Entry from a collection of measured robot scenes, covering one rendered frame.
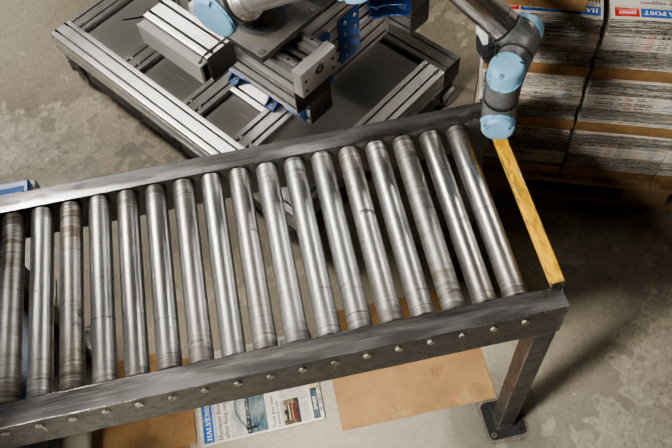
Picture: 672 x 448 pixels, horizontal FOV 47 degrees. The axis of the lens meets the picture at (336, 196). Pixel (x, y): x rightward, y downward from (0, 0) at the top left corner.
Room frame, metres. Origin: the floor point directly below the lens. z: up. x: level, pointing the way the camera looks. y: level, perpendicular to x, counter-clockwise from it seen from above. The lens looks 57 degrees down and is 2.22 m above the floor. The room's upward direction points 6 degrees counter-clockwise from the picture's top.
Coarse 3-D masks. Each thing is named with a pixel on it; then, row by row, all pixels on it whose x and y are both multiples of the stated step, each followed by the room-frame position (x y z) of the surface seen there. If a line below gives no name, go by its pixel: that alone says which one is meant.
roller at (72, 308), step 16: (64, 208) 0.98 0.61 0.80; (80, 208) 0.98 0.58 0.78; (64, 224) 0.93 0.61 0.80; (80, 224) 0.94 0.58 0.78; (64, 240) 0.89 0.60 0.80; (80, 240) 0.90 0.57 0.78; (64, 256) 0.85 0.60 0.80; (80, 256) 0.85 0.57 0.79; (64, 272) 0.81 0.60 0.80; (80, 272) 0.81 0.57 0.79; (64, 288) 0.77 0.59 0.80; (80, 288) 0.78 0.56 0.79; (64, 304) 0.74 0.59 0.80; (80, 304) 0.74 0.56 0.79; (64, 320) 0.70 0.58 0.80; (80, 320) 0.70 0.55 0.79; (64, 336) 0.66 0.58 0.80; (80, 336) 0.66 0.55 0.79; (64, 352) 0.63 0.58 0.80; (80, 352) 0.63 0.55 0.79; (64, 368) 0.59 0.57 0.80; (80, 368) 0.59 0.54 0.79; (64, 384) 0.56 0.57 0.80; (80, 384) 0.56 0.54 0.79
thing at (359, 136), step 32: (352, 128) 1.11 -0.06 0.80; (384, 128) 1.10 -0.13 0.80; (416, 128) 1.09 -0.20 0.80; (448, 128) 1.09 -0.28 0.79; (480, 128) 1.10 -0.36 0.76; (192, 160) 1.07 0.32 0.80; (224, 160) 1.06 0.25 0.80; (256, 160) 1.05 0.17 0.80; (32, 192) 1.03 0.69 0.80; (64, 192) 1.02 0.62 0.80; (96, 192) 1.01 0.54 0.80; (224, 192) 1.03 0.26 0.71; (256, 192) 1.04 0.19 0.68; (0, 224) 0.98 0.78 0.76
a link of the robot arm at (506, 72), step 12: (504, 48) 1.12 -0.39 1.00; (516, 48) 1.11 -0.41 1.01; (492, 60) 1.07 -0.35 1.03; (504, 60) 1.06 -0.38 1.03; (516, 60) 1.06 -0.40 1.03; (528, 60) 1.09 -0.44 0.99; (492, 72) 1.04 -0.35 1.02; (504, 72) 1.03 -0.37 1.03; (516, 72) 1.03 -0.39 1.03; (492, 84) 1.03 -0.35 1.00; (504, 84) 1.02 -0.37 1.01; (516, 84) 1.02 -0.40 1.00; (492, 96) 1.03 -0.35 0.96; (504, 96) 1.02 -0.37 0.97; (516, 96) 1.02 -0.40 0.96; (492, 108) 1.02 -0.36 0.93; (504, 108) 1.01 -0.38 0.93
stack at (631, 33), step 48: (624, 0) 1.40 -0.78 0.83; (576, 48) 1.36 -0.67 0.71; (624, 48) 1.34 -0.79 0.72; (480, 96) 1.42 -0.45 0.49; (528, 96) 1.38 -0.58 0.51; (576, 96) 1.35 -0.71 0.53; (624, 96) 1.32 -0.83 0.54; (528, 144) 1.38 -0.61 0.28; (576, 144) 1.34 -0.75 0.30; (624, 144) 1.30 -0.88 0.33; (576, 192) 1.34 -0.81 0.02; (624, 192) 1.29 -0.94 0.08
